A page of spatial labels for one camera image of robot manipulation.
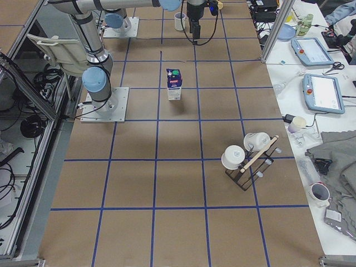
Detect white cup on rack right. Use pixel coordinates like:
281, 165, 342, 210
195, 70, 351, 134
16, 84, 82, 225
244, 132, 270, 152

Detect black handled scissors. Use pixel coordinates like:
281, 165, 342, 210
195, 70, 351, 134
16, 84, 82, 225
323, 61, 345, 75

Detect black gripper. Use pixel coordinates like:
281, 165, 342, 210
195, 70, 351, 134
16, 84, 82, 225
186, 0, 205, 39

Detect grey pouch white label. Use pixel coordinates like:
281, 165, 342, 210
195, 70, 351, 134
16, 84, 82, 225
323, 201, 354, 232

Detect green water bottle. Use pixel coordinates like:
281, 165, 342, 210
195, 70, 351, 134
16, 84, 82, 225
296, 14, 314, 37

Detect black cable coil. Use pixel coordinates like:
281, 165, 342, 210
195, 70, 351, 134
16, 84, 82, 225
19, 113, 47, 139

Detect white plastic chair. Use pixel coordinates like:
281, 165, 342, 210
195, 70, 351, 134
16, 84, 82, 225
27, 34, 89, 77

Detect clear plastic bag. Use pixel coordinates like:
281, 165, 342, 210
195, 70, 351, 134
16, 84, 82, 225
296, 157, 320, 186

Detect cream lavender round device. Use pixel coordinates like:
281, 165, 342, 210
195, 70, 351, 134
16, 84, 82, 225
288, 116, 306, 134

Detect aluminium frame post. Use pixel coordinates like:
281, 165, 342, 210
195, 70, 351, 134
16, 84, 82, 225
260, 0, 295, 63

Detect white cup on rack left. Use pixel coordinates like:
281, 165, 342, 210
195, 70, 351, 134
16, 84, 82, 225
221, 145, 245, 170

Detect white mug blue interior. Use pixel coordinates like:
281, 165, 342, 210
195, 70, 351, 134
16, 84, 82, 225
174, 12, 186, 31

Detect white mug red rim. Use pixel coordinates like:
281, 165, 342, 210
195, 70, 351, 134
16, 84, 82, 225
306, 182, 330, 208

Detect black wire cup rack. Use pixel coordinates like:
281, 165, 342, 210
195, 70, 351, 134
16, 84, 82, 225
225, 135, 281, 191

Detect lower blue teach pendant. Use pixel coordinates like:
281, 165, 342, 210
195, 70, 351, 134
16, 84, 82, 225
303, 74, 345, 114

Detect light blue bowl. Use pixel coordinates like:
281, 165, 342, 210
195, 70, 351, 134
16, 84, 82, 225
278, 23, 296, 41

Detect grey cloth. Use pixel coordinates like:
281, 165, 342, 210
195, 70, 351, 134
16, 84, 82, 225
305, 131, 355, 240

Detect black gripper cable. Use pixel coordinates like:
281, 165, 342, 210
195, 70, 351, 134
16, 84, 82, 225
180, 0, 219, 46

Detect white cup on rack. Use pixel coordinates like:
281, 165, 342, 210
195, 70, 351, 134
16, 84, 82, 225
244, 132, 270, 152
221, 145, 245, 170

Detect blue white milk carton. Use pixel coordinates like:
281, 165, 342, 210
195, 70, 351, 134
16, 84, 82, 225
166, 68, 182, 101

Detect upper blue teach pendant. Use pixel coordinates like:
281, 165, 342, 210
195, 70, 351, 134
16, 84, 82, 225
290, 38, 334, 66

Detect blue teach pendant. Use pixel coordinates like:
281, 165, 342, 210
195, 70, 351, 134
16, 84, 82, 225
290, 38, 334, 66
303, 74, 345, 114

